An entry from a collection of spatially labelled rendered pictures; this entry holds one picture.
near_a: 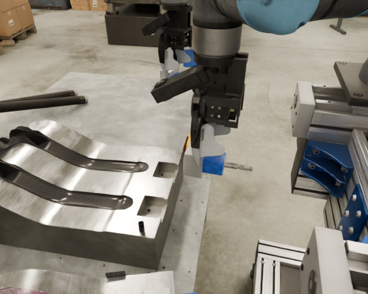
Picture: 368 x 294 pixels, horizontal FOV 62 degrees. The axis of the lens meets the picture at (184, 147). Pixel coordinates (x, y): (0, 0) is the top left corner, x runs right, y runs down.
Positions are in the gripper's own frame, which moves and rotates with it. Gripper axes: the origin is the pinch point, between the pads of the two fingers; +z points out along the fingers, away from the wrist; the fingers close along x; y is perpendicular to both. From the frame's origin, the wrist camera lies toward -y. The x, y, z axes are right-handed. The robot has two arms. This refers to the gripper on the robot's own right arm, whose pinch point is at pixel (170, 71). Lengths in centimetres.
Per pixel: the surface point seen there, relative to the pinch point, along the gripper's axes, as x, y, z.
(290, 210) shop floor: 60, 39, 95
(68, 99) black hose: -16.6, -31.4, 10.7
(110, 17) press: 251, -269, 57
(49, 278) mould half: -65, 22, 6
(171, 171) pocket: -32.9, 22.1, 8.2
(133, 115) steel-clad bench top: -8.4, -9.9, 14.8
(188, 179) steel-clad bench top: -26.6, 22.9, 14.8
